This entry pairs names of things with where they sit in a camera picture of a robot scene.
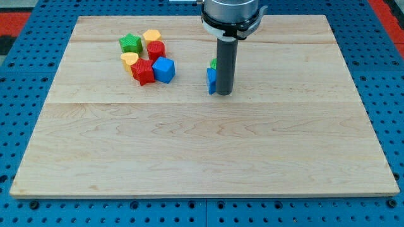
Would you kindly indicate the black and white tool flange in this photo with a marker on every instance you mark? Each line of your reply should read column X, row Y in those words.
column 229, row 32

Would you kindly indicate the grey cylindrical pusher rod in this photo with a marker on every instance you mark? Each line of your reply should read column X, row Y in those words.
column 226, row 59

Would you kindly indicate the blue cube block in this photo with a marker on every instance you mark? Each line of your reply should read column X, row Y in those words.
column 164, row 69

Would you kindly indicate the red star block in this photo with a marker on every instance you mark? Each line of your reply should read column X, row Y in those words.
column 143, row 72

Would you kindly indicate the green star block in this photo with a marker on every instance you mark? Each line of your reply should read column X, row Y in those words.
column 131, row 43

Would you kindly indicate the green block behind rod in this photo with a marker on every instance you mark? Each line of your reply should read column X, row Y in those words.
column 213, row 63

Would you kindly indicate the blue block behind rod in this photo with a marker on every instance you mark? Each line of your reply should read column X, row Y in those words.
column 211, row 77

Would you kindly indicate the red cylinder block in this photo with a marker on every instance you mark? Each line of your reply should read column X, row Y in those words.
column 155, row 50

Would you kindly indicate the yellow hexagon block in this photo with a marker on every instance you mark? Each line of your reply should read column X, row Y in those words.
column 152, row 35

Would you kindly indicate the yellow heart block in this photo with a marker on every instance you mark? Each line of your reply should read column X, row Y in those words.
column 128, row 59

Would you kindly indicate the light wooden board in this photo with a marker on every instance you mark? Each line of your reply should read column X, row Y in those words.
column 294, row 125

